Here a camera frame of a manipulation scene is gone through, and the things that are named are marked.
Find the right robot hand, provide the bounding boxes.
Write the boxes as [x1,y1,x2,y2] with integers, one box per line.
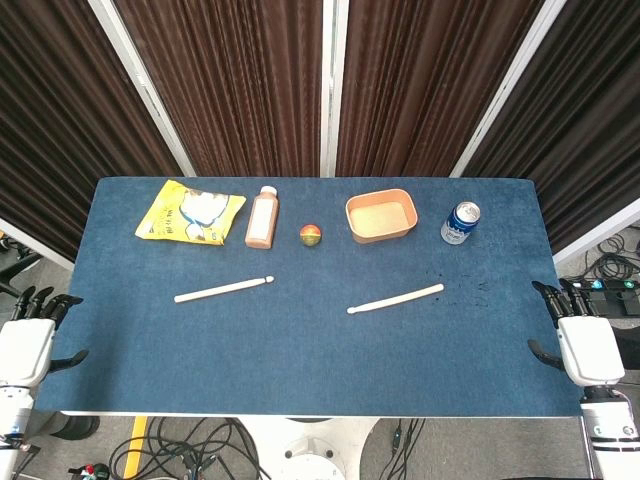
[527,280,626,388]

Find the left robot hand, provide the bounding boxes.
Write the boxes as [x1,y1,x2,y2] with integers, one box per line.
[0,286,90,389]

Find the wooden drumstick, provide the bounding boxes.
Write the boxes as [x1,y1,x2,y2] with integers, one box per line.
[173,275,275,305]
[346,283,445,316]

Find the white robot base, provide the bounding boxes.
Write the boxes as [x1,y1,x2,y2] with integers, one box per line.
[234,415,386,480]

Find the black power strip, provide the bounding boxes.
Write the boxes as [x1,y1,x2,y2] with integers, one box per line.
[559,277,640,317]

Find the yellow floor tape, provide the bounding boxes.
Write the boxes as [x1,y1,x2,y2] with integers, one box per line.
[122,416,150,480]

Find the blue drink can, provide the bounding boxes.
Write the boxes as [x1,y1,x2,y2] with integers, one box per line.
[440,201,482,246]

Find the yellow snack bag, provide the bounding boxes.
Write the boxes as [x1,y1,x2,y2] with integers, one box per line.
[134,179,248,247]

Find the orange paper bowl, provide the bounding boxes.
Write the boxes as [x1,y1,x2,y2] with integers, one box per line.
[344,188,419,245]

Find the brown drink bottle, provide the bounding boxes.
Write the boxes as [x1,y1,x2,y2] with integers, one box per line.
[244,185,281,250]

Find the blue table cloth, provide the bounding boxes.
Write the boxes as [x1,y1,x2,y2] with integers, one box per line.
[35,176,586,418]

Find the brown pleated curtain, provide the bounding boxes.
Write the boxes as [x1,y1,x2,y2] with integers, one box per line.
[0,0,640,261]

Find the black floor cables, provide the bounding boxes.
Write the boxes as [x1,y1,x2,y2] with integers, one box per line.
[67,417,274,480]

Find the white partition frame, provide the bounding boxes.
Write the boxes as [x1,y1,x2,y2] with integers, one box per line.
[319,0,350,178]

